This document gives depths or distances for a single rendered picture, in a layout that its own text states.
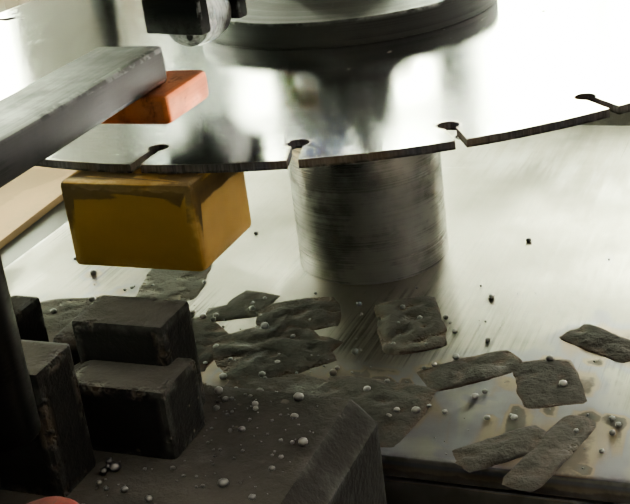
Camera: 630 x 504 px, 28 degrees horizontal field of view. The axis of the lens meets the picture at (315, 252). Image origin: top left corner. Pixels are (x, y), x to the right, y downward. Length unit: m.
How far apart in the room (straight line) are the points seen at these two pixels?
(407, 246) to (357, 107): 0.13
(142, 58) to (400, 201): 0.18
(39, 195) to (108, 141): 0.58
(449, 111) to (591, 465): 0.11
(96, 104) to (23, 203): 0.63
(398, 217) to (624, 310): 0.09
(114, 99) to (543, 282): 0.22
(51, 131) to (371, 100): 0.11
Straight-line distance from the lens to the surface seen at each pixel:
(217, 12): 0.39
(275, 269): 0.50
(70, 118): 0.29
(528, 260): 0.49
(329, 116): 0.35
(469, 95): 0.36
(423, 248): 0.48
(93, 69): 0.31
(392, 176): 0.47
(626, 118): 0.73
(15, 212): 0.91
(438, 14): 0.43
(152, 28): 0.39
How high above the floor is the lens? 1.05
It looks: 23 degrees down
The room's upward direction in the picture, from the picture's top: 7 degrees counter-clockwise
